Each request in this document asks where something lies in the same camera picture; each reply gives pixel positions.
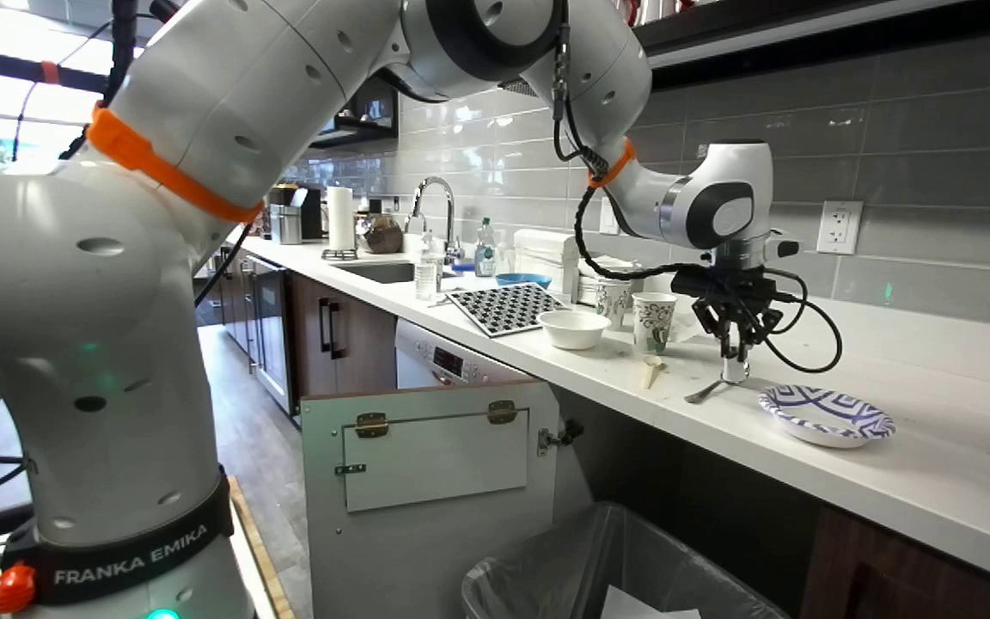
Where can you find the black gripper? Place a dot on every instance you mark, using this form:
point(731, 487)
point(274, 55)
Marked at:
point(731, 284)

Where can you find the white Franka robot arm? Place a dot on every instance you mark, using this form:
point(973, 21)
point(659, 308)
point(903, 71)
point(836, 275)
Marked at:
point(173, 226)

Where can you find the cream plastic spoon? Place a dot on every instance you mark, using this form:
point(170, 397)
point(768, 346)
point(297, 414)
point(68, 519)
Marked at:
point(654, 367)

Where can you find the black dotted pod tray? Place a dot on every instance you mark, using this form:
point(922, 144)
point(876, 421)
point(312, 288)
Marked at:
point(505, 310)

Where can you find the grey trash bin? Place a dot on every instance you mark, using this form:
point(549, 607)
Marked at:
point(564, 573)

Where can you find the glass coffee carafe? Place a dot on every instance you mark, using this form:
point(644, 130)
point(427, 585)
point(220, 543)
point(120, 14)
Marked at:
point(380, 233)

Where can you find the floral paper cup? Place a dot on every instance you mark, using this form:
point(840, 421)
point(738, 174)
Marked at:
point(654, 329)
point(617, 302)

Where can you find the blue patterned paper plate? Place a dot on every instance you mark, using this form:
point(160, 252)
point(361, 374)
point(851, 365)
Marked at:
point(827, 414)

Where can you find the white ceramic bowl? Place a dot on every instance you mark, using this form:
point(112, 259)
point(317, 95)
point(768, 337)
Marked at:
point(576, 330)

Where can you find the blue bowl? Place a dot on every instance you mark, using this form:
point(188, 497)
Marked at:
point(525, 280)

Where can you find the clear plastic bottle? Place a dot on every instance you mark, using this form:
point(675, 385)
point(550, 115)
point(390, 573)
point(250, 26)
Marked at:
point(485, 252)

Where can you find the white waste paper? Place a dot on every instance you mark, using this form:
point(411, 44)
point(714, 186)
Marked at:
point(644, 607)

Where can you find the chrome faucet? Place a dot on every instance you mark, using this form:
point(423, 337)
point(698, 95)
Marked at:
point(452, 226)

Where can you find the glass jar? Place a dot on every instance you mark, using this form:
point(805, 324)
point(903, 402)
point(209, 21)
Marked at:
point(432, 275)

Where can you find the steel dishwasher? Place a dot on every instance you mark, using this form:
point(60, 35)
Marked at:
point(420, 355)

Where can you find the steel sink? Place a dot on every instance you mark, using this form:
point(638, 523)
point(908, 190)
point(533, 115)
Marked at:
point(385, 272)

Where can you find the open cabinet door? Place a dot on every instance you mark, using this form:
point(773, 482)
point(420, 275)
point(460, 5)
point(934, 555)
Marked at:
point(427, 552)

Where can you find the white paper towel roll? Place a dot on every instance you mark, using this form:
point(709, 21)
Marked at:
point(343, 225)

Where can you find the black open shelf unit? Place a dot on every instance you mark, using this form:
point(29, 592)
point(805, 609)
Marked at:
point(361, 106)

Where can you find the silver countertop appliance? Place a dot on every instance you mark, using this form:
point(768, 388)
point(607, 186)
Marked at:
point(291, 225)

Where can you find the dark glass-front appliance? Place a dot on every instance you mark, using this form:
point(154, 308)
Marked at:
point(258, 330)

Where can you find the white wall outlet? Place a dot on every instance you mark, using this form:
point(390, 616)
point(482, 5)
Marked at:
point(840, 226)

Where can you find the dark wall shelf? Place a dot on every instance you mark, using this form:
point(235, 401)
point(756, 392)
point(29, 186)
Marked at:
point(862, 21)

